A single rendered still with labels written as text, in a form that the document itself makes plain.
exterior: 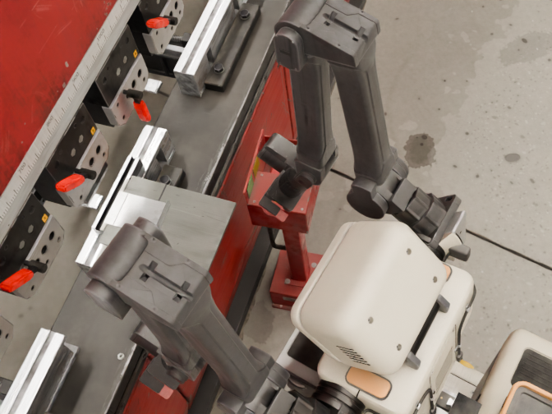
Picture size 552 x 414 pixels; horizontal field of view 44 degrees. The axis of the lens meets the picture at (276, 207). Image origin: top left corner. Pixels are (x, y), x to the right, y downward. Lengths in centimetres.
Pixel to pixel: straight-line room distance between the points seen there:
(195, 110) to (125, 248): 108
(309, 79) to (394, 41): 207
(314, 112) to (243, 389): 45
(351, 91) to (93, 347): 88
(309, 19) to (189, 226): 69
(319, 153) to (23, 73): 51
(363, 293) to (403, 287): 7
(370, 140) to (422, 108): 180
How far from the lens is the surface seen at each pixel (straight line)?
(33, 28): 119
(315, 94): 109
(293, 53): 99
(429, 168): 275
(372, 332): 102
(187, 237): 152
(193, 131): 182
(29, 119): 122
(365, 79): 101
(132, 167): 164
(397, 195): 123
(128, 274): 80
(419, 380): 113
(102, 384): 159
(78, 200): 140
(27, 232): 129
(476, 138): 285
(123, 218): 158
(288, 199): 144
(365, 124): 109
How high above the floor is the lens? 233
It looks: 61 degrees down
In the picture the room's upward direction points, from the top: 12 degrees counter-clockwise
